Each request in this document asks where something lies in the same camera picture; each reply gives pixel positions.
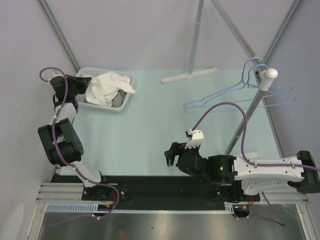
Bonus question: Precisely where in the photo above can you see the white t shirt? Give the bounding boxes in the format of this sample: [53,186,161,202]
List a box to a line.
[85,71,136,107]

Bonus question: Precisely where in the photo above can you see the grey t shirt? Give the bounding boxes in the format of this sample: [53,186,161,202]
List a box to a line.
[111,89,127,108]

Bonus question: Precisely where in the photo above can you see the blue wire hanger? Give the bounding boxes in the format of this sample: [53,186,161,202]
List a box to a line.
[184,64,298,116]
[183,56,297,115]

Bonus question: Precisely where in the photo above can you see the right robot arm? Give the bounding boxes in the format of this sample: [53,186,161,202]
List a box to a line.
[164,142,320,201]

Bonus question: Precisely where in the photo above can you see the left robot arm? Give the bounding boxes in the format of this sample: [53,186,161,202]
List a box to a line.
[37,75,111,200]

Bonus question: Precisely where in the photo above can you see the white plastic basket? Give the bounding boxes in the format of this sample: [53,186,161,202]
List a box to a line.
[76,67,136,114]

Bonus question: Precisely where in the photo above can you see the grey clothes rack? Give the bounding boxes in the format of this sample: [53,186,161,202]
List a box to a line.
[186,0,279,156]

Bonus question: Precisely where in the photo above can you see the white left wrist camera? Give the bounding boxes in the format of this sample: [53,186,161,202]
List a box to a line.
[48,70,61,82]

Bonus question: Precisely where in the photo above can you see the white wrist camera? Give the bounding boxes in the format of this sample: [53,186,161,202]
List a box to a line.
[184,128,205,149]
[48,70,61,82]

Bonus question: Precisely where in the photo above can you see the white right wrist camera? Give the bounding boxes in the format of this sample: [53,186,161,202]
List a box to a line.
[184,128,205,149]

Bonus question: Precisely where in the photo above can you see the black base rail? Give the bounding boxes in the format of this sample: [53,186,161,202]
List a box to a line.
[51,174,261,213]

